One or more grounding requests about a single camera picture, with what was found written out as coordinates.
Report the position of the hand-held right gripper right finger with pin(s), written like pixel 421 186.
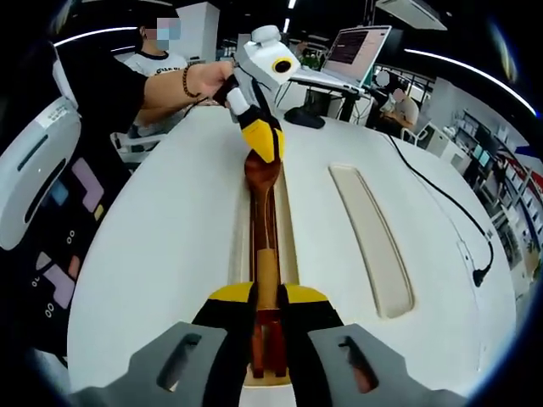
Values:
pixel 365 369

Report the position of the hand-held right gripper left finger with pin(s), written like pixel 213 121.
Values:
pixel 169 364

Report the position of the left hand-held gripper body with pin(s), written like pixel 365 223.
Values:
pixel 261 63

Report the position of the brown wooden spoon utensil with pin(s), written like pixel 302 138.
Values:
pixel 261 178

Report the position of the beige cutlery case base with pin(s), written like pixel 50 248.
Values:
pixel 286 237

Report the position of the beige cutlery case lid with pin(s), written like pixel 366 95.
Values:
pixel 373 241

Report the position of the person's left hand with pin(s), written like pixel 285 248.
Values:
pixel 210 80

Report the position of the black computer mouse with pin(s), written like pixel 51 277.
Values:
pixel 304 118

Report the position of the black laptop stand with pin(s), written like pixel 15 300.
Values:
pixel 348 102

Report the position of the white open laptop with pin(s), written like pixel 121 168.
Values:
pixel 360 51

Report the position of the ceiling air conditioner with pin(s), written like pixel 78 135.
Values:
pixel 411 12

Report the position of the person's black printed shirt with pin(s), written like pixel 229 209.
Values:
pixel 97 97

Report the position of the storage shelf with white bins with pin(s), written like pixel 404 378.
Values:
pixel 505 169

